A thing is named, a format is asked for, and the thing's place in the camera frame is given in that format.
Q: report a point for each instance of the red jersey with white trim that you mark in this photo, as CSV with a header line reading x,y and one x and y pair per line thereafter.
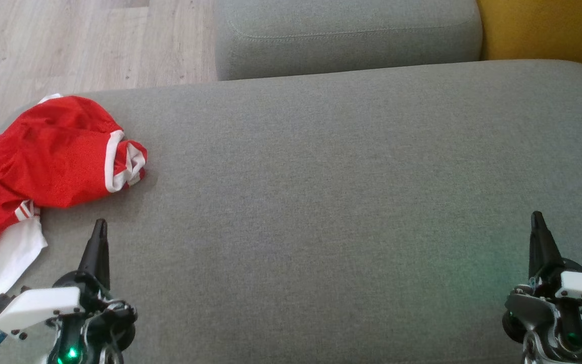
x,y
53,151

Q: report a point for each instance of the red shorts with white panel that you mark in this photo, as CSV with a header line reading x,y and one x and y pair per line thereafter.
x,y
8,253

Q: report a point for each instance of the large yellow sofa back cushion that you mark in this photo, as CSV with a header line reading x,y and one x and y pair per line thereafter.
x,y
548,30

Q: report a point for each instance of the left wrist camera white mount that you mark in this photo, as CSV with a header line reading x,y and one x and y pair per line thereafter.
x,y
36,306

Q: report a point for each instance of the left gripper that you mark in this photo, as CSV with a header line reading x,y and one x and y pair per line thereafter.
x,y
94,328

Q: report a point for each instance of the large grey sofa seat cushion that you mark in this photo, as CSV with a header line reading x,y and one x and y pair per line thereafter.
x,y
321,202

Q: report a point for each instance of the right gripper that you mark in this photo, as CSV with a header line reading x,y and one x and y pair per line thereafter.
x,y
543,318

